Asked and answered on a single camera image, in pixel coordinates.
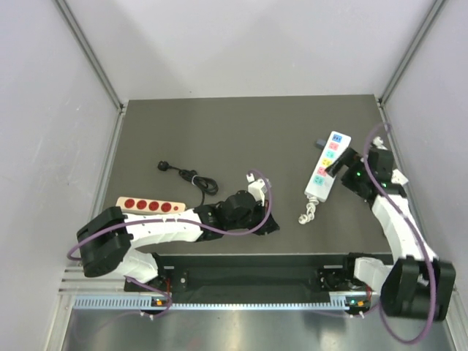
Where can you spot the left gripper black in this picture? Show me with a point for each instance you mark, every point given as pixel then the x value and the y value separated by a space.
pixel 270 226

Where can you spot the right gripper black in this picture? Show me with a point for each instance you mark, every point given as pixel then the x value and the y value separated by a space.
pixel 346 158

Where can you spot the grey plug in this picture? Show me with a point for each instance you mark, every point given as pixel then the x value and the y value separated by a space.
pixel 320 144

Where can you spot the white power strip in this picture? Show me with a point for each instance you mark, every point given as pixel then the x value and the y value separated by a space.
pixel 320 183

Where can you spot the white cube plug adapter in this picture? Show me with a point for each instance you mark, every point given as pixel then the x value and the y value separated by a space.
pixel 398 178

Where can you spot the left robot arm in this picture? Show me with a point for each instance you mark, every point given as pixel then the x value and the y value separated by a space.
pixel 110 242

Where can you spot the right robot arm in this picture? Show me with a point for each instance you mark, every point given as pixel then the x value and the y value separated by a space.
pixel 418 281

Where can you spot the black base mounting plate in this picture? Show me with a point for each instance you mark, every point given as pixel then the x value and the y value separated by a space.
pixel 312 279

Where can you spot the wooden power strip red sockets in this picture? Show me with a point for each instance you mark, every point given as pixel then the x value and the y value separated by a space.
pixel 136 205

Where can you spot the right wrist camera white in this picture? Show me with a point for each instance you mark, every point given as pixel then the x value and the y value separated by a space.
pixel 378 143

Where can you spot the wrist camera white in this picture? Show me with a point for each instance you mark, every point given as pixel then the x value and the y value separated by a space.
pixel 378 143
pixel 257 187

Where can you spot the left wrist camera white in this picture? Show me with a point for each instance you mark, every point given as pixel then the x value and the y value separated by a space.
pixel 257 187

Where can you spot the right aluminium frame post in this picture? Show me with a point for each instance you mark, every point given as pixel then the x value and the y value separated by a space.
pixel 413 103

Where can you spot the aluminium frame post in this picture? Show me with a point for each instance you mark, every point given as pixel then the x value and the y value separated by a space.
pixel 65 11
pixel 413 103

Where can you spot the white slotted cable duct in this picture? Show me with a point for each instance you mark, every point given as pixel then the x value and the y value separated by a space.
pixel 332 302

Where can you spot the left aluminium frame post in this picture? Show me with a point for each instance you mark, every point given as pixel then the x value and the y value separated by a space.
pixel 65 11

